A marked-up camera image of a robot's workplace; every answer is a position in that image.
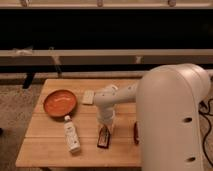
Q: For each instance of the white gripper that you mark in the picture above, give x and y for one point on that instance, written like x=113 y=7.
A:
x=105 y=117

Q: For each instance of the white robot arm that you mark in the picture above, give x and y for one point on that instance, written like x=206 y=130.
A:
x=167 y=112

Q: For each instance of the white rectangular block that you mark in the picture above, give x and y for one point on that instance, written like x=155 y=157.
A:
x=88 y=97

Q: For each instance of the brown oblong object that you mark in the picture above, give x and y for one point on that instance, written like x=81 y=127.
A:
x=135 y=134

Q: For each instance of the white plastic bottle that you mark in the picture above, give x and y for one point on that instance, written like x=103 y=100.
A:
x=71 y=135

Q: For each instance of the wooden table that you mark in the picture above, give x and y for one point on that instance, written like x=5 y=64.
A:
x=44 y=144

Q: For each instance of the orange plate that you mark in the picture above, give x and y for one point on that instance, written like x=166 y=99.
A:
x=59 y=103

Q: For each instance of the metal rail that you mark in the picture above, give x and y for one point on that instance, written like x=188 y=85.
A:
x=29 y=57

